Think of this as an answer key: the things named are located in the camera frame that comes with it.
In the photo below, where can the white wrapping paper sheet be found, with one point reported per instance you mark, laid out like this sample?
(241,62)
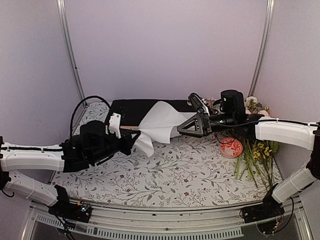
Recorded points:
(158,125)

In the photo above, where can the yellow small flower sprigs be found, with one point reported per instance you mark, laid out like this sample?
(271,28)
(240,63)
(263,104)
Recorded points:
(261,151)

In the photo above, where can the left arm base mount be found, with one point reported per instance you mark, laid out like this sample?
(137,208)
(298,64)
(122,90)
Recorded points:
(80,212)

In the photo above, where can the aluminium front rail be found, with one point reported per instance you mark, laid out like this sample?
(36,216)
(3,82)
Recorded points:
(123,222)

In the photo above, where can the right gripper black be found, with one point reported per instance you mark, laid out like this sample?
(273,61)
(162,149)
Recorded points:
(202,123)

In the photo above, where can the left aluminium frame post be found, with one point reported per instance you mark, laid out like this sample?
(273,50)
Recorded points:
(61,7)

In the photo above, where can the pile of fake flowers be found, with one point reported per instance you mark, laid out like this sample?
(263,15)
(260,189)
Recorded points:
(261,171)

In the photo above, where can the floral patterned tablecloth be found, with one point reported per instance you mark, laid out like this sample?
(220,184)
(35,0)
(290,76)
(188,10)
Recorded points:
(188,172)

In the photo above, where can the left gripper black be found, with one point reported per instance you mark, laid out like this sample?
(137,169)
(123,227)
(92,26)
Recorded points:
(126,149)

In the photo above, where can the red white patterned bowl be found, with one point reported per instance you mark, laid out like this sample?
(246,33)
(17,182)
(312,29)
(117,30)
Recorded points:
(231,147)

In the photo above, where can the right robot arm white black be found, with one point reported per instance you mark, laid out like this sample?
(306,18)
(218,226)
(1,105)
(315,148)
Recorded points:
(299,155)

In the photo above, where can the right aluminium frame post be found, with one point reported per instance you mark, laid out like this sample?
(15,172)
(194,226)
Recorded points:
(270,5)

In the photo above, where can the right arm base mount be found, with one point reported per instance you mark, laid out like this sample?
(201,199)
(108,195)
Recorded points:
(269,208)

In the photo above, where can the aluminium frame post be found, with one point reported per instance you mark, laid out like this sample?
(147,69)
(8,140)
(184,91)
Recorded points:
(270,5)
(61,7)

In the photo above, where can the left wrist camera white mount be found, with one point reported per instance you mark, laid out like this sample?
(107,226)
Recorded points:
(114,122)

